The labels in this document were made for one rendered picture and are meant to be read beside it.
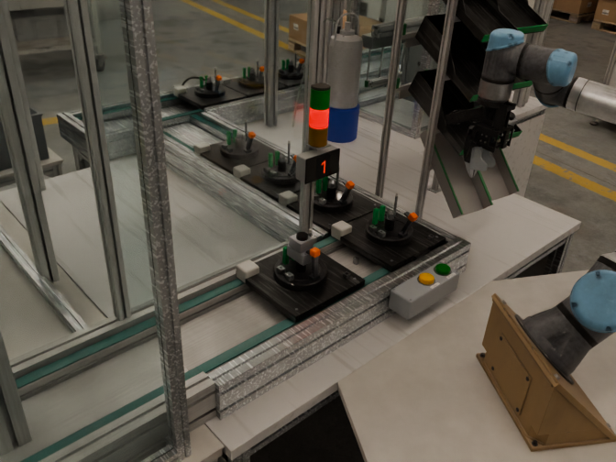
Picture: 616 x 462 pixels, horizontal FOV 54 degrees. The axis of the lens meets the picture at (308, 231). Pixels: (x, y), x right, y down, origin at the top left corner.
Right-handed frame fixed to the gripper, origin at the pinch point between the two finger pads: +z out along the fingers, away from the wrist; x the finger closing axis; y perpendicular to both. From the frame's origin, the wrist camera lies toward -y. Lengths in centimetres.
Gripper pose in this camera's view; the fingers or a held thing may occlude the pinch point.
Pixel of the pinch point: (470, 171)
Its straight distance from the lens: 159.1
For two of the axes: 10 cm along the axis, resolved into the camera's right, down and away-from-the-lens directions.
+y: 6.7, 4.1, -6.2
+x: 7.4, -3.2, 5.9
